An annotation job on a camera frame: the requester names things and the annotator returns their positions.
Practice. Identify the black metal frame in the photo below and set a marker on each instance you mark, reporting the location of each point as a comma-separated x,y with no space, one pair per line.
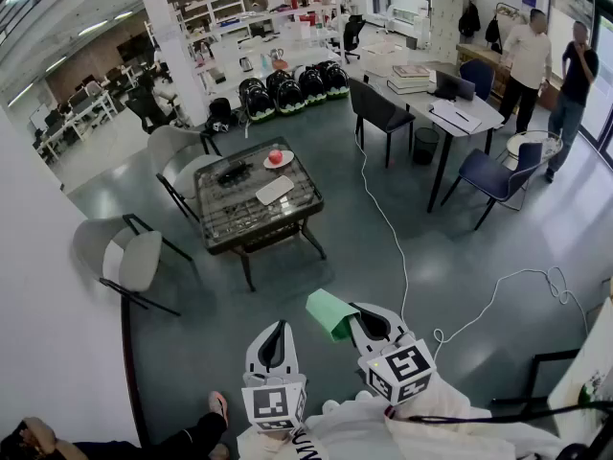
536,357

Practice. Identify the person's white jacket torso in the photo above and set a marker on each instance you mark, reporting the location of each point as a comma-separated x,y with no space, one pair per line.
364,434

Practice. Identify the person's left forearm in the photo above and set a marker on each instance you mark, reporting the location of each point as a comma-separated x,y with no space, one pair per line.
268,446

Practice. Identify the white plate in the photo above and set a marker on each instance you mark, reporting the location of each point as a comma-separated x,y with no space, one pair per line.
289,157

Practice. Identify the white paper pad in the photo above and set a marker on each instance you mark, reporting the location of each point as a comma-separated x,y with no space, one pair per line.
452,115

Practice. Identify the person's left white shoe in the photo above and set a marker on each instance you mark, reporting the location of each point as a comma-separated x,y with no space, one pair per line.
330,405

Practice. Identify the black remote handset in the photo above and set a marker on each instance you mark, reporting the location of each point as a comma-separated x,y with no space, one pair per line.
230,171

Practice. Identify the white office desks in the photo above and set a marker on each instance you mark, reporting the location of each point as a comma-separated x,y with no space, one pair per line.
72,118

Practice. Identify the person's white shoe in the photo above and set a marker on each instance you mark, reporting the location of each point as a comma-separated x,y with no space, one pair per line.
363,395
330,405

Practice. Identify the dark blue chair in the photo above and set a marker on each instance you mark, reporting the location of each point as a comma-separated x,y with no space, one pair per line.
479,77
488,170

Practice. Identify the steel kettle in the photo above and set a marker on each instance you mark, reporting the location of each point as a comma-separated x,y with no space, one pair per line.
245,64

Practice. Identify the black hanging backpack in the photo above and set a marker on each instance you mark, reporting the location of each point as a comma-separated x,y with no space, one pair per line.
469,19

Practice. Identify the red apple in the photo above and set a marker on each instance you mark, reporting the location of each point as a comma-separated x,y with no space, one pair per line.
275,157

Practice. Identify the grey chair black frame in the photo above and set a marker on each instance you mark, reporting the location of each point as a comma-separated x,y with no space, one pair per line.
139,257
167,146

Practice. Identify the brown cover book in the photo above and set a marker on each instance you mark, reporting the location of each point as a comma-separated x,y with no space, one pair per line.
412,70

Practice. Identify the glass teapot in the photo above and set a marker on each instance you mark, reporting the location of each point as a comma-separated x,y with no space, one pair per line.
276,56

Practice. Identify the dark grey chair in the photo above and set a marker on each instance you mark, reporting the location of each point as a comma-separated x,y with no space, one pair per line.
378,108

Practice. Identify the dark grey laptop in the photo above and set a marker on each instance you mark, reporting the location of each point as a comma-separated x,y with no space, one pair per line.
452,86

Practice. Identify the white locker cabinet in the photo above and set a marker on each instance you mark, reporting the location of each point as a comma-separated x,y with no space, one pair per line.
445,22

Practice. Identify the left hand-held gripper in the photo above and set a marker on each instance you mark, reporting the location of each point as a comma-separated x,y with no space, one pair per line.
273,405

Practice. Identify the black office chair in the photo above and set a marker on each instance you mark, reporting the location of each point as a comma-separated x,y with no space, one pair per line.
143,106
353,34

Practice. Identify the black and green backpack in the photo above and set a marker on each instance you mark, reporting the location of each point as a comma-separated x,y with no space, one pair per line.
256,101
289,96
312,84
278,77
335,78

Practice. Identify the wooden cabinet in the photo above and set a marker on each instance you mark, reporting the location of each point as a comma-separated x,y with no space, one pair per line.
479,53

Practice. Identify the black hanging bag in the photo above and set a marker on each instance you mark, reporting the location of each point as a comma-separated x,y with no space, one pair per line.
493,29

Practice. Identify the black floor bag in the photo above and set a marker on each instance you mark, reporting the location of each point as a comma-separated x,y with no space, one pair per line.
219,113

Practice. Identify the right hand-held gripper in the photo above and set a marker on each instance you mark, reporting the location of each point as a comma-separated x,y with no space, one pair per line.
402,369

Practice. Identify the person's right forearm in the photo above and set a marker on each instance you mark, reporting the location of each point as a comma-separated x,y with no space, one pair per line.
445,400

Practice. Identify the person's right white shoe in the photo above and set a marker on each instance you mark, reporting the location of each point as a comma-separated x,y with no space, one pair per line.
363,395

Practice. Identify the green cup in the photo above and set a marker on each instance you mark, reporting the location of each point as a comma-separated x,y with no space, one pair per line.
325,309

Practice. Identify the black mesh wastebasket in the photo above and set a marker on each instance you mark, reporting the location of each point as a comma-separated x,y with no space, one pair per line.
425,144

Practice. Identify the white rectangular tray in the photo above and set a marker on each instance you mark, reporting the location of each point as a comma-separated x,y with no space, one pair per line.
274,190

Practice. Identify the long grey desk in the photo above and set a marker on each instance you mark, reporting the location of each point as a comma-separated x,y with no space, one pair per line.
416,103

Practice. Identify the white storage crate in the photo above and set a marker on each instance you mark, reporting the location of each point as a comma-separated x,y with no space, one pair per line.
383,58

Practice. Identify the glass-top rattan table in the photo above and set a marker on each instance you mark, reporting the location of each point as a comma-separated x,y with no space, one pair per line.
225,204

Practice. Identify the round glass side table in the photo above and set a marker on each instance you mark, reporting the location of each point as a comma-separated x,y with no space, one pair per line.
522,138

